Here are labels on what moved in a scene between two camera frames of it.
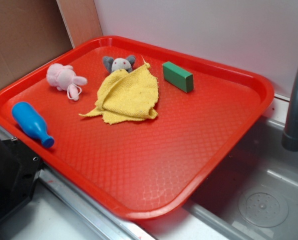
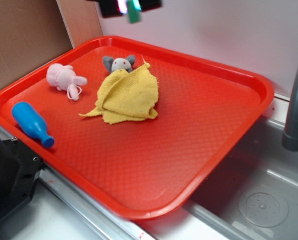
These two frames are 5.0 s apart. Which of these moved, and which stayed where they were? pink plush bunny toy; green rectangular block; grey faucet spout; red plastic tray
Moved: green rectangular block
Stayed: grey faucet spout; red plastic tray; pink plush bunny toy
